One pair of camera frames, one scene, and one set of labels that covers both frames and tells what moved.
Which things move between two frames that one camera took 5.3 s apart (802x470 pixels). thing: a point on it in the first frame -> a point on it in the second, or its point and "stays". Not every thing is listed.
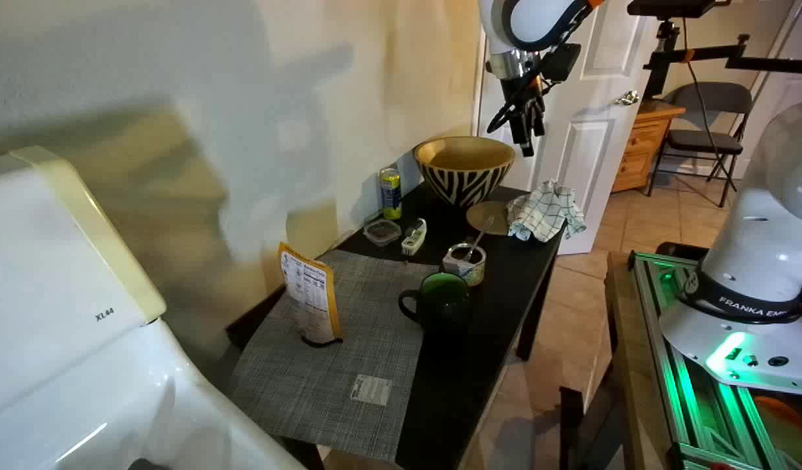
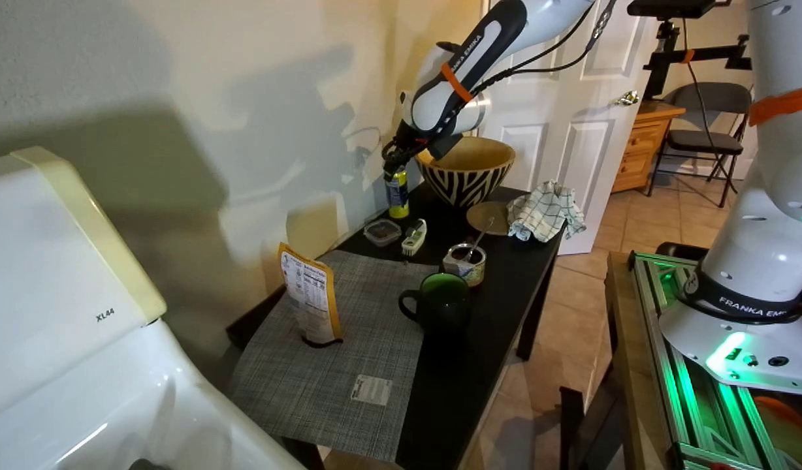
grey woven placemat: (354, 395) stays
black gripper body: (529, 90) -> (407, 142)
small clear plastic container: (381, 232) stays
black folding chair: (706, 120) stays
